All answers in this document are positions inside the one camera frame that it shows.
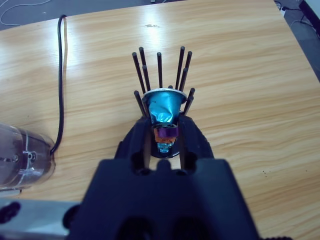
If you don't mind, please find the thin white cable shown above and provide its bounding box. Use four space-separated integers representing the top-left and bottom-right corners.
0 0 52 26

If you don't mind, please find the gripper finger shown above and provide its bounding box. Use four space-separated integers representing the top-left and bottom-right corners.
114 117 152 173
177 116 215 172

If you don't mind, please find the black power cable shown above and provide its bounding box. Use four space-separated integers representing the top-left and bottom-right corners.
49 14 68 156

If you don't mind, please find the black capsule holder with rods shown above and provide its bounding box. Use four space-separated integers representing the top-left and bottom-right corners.
131 46 196 160

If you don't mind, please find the clear water tank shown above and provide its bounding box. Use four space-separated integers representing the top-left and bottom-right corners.
0 121 56 191

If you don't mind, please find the teal coffee capsule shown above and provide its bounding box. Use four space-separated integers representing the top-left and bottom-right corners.
157 141 174 154
152 124 179 144
142 87 188 125

